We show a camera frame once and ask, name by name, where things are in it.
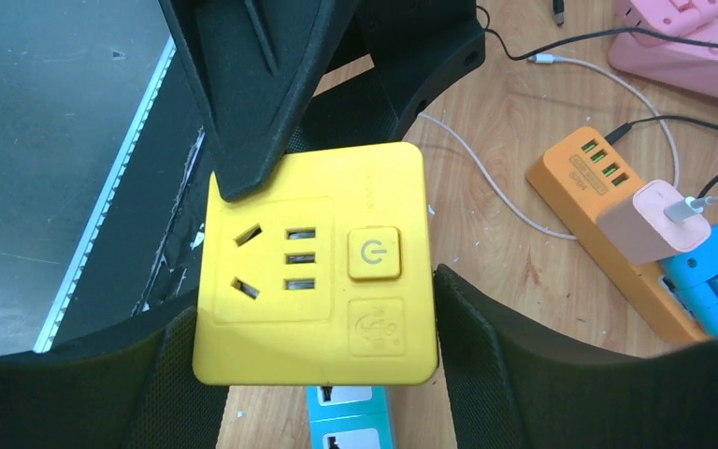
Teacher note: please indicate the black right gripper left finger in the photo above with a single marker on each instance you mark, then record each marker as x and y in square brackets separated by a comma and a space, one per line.
[127, 386]

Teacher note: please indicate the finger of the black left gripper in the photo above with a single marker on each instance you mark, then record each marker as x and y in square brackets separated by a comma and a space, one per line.
[253, 67]
[418, 49]

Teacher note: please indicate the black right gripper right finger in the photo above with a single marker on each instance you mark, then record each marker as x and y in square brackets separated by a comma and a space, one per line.
[515, 383]

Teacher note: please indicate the yellow cube socket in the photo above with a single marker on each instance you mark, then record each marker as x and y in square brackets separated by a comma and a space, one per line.
[322, 277]

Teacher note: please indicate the teal USB power strip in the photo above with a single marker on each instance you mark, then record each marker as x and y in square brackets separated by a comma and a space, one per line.
[349, 417]

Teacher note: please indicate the pink triangular socket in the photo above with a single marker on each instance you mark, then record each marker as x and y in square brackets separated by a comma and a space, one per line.
[691, 64]

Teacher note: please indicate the orange USB power strip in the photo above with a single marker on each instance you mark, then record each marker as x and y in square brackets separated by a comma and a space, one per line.
[578, 178]

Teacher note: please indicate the pink USB charger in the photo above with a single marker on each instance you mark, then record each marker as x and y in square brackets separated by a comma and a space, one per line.
[654, 223]

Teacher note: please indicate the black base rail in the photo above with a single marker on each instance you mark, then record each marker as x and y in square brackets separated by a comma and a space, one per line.
[134, 251]

